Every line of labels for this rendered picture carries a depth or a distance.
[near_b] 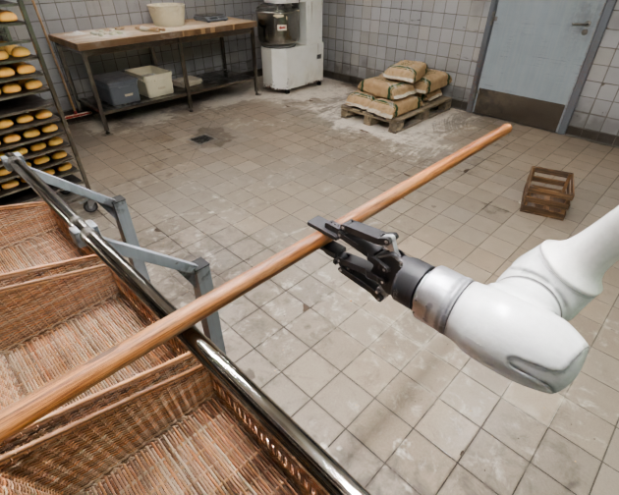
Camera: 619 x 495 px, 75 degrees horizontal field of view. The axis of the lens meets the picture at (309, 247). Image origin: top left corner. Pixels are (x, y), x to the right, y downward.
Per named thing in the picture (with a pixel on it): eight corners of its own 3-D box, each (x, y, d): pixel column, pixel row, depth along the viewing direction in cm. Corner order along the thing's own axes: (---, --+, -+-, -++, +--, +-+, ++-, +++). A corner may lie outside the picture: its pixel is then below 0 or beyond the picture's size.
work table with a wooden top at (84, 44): (105, 136, 433) (77, 43, 380) (77, 118, 479) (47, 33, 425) (261, 94, 559) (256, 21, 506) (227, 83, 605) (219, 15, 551)
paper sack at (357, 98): (369, 112, 451) (370, 98, 442) (343, 106, 470) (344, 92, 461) (397, 99, 490) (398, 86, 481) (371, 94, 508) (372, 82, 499)
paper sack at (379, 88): (417, 98, 449) (419, 82, 439) (394, 103, 430) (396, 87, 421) (376, 87, 489) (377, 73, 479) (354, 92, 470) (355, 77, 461)
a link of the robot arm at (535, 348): (432, 353, 57) (472, 315, 65) (548, 426, 48) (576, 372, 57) (455, 291, 51) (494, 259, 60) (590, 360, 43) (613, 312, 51)
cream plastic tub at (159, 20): (162, 28, 454) (157, 7, 442) (143, 25, 478) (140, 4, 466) (195, 25, 479) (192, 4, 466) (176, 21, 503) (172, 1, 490)
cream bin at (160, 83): (149, 98, 465) (144, 77, 451) (129, 90, 492) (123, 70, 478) (176, 92, 486) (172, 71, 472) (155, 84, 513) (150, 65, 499)
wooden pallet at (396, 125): (395, 134, 438) (397, 121, 430) (340, 117, 483) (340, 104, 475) (450, 109, 507) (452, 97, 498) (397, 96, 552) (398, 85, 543)
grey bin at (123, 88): (113, 106, 441) (106, 83, 427) (94, 97, 469) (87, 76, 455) (143, 99, 461) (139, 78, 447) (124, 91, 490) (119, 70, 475)
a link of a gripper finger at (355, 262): (399, 267, 65) (399, 275, 66) (347, 248, 73) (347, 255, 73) (385, 279, 63) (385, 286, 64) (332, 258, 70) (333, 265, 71)
